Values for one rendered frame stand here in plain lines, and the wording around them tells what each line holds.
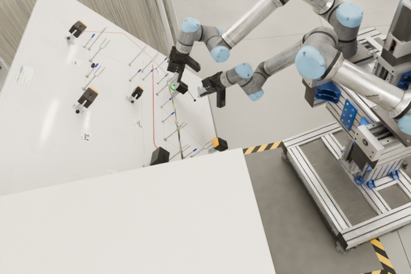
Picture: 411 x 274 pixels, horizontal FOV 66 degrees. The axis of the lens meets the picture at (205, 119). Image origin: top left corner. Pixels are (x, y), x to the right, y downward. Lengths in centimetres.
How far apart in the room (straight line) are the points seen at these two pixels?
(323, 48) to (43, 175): 101
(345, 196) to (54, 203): 204
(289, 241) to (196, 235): 197
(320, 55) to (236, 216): 84
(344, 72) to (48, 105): 104
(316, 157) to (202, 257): 208
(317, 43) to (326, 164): 137
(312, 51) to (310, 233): 153
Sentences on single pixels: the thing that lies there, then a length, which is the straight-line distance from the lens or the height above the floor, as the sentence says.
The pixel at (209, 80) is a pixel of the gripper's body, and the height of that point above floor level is 120.
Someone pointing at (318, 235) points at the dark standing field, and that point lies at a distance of 244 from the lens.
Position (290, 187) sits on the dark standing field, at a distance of 256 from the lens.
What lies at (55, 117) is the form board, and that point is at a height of 154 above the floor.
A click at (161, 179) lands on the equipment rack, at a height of 185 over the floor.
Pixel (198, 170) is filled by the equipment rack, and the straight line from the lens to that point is 50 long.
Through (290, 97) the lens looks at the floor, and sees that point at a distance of 311.
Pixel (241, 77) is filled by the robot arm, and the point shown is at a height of 127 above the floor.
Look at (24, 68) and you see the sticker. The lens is 125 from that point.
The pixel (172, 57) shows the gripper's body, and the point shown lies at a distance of 154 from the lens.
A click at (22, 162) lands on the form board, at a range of 104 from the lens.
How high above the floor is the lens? 228
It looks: 50 degrees down
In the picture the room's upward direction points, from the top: 12 degrees counter-clockwise
